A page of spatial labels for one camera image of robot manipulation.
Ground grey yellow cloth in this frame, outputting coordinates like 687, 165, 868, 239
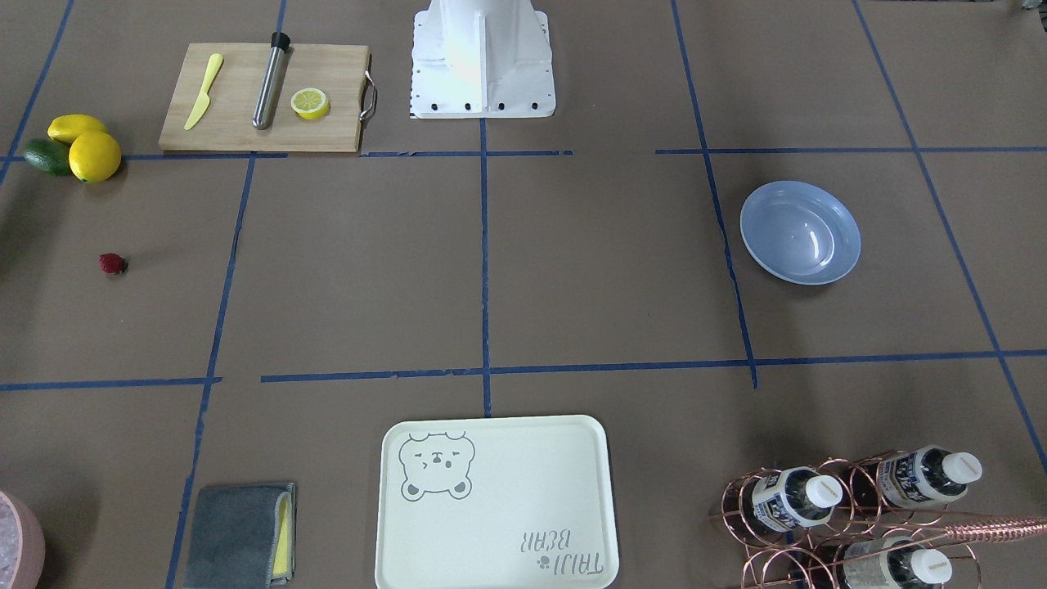
183, 481, 298, 588

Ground copper wire bottle rack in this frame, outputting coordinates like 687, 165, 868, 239
709, 451, 1045, 588

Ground pink ice bowl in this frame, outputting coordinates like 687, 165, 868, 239
1, 492, 46, 588

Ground wooden cutting board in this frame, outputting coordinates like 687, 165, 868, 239
160, 43, 374, 152

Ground cream bear tray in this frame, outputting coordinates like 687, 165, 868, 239
375, 415, 620, 588

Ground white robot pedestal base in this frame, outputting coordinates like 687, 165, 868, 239
409, 1, 557, 119

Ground round yellow lemon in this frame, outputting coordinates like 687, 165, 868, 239
69, 131, 122, 183

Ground blue plate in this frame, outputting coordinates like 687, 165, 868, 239
739, 180, 861, 286

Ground yellow plastic knife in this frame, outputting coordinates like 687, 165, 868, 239
183, 52, 224, 131

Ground red strawberry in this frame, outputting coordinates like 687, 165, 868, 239
98, 253, 128, 276

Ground oval yellow lemon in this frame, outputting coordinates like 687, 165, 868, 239
47, 113, 108, 145

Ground lemon half slice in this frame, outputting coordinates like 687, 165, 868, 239
290, 88, 330, 120

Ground steel muddler black cap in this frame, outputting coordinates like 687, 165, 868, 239
252, 31, 290, 130

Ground dark bottle white cap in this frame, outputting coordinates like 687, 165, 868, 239
833, 537, 954, 588
846, 445, 984, 509
743, 467, 845, 534

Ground bottom dark bottle white cap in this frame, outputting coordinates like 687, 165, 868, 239
833, 537, 954, 588

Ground green lime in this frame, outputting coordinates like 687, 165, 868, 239
23, 138, 72, 177

